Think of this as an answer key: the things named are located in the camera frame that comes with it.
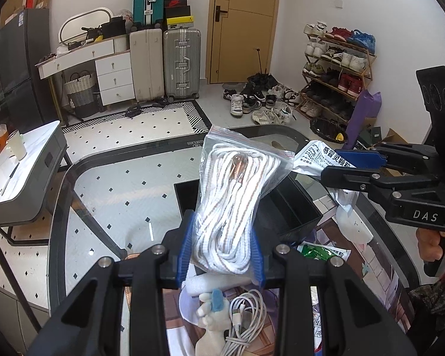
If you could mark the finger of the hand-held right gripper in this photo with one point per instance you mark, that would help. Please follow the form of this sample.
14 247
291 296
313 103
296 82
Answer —
356 159
348 178

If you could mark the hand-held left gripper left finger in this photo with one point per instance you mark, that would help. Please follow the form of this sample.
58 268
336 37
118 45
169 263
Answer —
183 254

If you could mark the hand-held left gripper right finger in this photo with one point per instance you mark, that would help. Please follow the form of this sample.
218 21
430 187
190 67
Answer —
259 265

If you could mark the silver medicine packet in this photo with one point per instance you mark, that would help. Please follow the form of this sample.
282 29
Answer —
319 155

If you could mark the white plush toy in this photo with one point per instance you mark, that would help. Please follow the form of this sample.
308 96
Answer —
215 326

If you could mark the person's right forearm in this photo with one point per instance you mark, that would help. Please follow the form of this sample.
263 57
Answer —
437 298

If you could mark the person's right hand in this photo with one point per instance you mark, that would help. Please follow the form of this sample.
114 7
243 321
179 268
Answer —
427 246

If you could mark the dark green box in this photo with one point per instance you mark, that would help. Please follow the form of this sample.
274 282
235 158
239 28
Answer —
371 137

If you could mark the yellow object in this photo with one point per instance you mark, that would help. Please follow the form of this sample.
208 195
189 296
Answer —
340 137

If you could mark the black basket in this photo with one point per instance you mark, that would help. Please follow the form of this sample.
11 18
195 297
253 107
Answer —
326 128

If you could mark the purple bag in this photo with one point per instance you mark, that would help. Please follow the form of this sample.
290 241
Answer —
365 111

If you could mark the green medicine packet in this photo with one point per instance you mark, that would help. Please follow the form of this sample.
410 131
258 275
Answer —
319 253

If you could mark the wooden shoe rack with shoes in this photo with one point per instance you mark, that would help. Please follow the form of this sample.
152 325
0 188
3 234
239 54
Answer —
350 81

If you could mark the printed mat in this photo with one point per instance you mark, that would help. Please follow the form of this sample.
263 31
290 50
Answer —
374 267

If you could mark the black umbrella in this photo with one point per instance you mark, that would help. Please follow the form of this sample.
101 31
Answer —
261 78

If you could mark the pile of sneakers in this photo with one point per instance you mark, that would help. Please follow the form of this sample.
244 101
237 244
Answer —
237 105

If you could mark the black white patterned rug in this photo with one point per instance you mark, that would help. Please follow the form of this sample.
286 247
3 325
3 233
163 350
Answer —
178 113

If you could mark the black sandal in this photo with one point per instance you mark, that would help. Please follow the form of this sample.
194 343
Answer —
133 111

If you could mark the wooden door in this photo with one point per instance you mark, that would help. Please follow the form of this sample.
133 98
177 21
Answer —
244 26

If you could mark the grey side table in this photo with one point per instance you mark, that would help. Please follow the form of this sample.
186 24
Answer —
33 163

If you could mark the slim pen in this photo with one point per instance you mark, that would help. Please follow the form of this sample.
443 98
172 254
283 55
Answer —
10 178

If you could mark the beige suitcase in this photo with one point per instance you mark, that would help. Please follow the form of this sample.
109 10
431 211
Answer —
146 66

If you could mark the silver suitcase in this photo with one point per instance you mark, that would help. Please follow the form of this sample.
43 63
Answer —
181 63

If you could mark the woven basket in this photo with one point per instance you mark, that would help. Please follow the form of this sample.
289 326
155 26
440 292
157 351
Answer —
79 92

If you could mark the white dresser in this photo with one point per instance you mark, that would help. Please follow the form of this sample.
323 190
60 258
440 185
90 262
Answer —
113 70

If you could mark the white cup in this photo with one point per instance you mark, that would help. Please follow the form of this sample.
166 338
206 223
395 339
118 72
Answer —
17 146

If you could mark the orange packet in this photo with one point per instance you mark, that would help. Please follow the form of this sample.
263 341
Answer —
0 141

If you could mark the white ribbed bin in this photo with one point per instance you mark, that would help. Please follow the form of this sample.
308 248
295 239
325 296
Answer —
121 42

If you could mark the black yellow shoe box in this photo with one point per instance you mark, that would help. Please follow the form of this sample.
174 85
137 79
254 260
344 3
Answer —
180 23

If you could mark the black bag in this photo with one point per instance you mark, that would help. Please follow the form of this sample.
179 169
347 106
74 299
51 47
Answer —
115 28

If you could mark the red black shoe box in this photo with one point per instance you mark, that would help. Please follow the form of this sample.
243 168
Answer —
176 3

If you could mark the black yellow tool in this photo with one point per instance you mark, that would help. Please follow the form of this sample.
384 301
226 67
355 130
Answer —
92 33

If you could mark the clear plastic bag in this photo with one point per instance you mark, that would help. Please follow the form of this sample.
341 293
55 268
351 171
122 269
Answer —
125 15

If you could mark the dark refrigerator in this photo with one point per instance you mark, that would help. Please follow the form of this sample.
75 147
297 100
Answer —
18 63

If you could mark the oval mirror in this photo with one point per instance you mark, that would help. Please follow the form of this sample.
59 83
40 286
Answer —
85 18

